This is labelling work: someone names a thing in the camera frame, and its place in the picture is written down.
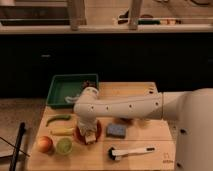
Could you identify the green lime cup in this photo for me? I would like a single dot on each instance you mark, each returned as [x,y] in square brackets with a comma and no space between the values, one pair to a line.
[64,146]

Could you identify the small white eraser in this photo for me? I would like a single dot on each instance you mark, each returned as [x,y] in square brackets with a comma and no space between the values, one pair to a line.
[90,138]

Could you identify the green plastic tray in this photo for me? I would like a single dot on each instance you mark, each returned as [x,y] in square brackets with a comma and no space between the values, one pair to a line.
[65,89]

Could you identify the red bowl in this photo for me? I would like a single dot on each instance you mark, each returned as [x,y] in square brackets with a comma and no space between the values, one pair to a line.
[81,139]

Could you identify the white dish brush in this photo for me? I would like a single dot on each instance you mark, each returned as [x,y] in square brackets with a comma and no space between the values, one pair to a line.
[118,154]

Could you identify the yellow corn cob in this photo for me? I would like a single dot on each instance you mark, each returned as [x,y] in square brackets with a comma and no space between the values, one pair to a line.
[62,131]

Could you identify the red apple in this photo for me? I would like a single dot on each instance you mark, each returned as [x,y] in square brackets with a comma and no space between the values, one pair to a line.
[44,144]

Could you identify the green chili pepper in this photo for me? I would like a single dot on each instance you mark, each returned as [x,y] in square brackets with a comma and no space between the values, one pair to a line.
[57,117]

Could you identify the wooden post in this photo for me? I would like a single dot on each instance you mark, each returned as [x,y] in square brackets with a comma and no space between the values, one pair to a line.
[134,14]
[76,11]

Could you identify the black tripod leg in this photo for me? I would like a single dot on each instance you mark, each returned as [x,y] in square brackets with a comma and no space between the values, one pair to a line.
[16,150]

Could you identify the blue sponge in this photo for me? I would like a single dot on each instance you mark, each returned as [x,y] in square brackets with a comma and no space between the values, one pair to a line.
[116,130]

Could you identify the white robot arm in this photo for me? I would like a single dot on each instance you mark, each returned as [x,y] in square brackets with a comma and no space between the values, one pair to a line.
[192,109]

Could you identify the dark brown small bowl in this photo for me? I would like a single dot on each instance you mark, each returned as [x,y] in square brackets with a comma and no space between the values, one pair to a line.
[127,120]

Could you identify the wooden post left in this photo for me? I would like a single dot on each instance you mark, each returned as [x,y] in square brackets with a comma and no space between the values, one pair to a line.
[76,11]

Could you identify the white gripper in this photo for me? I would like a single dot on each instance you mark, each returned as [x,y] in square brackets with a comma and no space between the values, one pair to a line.
[87,127]

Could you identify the wooden post right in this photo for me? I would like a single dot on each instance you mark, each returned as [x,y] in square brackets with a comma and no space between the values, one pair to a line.
[134,14]

